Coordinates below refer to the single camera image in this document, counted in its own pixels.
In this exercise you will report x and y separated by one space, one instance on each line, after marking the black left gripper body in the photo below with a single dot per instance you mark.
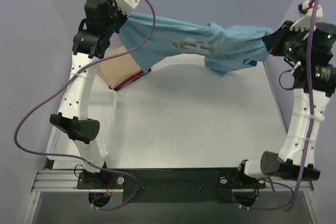
119 21

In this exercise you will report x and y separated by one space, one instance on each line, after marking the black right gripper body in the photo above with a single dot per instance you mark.
273 40

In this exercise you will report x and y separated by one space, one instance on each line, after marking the light blue t shirt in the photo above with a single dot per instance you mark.
224 49

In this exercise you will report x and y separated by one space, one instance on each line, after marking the white perforated plastic basket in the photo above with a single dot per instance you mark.
101 107

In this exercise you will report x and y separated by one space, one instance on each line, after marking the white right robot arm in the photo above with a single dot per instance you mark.
313 88

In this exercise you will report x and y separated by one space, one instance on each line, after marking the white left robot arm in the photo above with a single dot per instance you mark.
103 19

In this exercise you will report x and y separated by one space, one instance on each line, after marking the beige folded t shirt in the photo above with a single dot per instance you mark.
116 70

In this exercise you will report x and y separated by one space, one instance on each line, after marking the red folded t shirt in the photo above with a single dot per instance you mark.
130 79

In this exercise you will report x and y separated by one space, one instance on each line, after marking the black folded t shirt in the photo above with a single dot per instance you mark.
133 81

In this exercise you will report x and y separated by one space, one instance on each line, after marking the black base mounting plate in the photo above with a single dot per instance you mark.
176 185

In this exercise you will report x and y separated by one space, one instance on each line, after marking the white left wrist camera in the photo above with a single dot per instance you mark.
127 6

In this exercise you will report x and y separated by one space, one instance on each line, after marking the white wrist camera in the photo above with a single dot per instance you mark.
303 23
127 6

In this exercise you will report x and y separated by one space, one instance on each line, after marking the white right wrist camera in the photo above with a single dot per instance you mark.
303 23

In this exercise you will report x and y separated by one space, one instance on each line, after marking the aluminium front rail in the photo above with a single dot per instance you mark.
55 181

